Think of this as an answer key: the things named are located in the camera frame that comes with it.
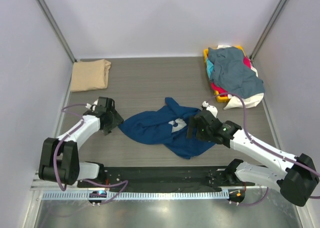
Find white cloth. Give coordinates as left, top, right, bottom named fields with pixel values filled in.
left=223, top=61, right=264, bottom=110

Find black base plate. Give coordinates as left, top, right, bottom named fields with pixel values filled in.
left=87, top=166, right=254, bottom=189

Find cyan t shirt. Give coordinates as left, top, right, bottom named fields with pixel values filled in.
left=205, top=58, right=214, bottom=80

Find yellow plastic bin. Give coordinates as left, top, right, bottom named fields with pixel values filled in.
left=203, top=45, right=246, bottom=103

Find slotted cable duct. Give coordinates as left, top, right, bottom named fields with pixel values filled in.
left=42, top=190, right=229, bottom=200

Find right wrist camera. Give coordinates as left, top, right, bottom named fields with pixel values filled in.
left=201, top=101, right=218, bottom=118

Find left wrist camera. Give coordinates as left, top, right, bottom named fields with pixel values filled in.
left=85, top=100, right=98, bottom=112

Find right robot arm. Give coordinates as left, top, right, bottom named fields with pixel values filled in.
left=187, top=109, right=320, bottom=207

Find aluminium frame rail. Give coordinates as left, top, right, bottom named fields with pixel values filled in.
left=30, top=179, right=52, bottom=190

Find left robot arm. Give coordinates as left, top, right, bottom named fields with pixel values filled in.
left=38, top=97, right=124, bottom=191

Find folded beige t shirt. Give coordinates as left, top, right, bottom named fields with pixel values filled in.
left=70, top=59, right=112, bottom=92

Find pink red t shirt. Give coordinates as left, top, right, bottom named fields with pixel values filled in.
left=210, top=57, right=251, bottom=93

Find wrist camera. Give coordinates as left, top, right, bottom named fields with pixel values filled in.
left=85, top=100, right=98, bottom=112
left=201, top=101, right=218, bottom=118

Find dark blue t shirt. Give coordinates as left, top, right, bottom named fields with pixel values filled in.
left=118, top=97, right=215, bottom=159

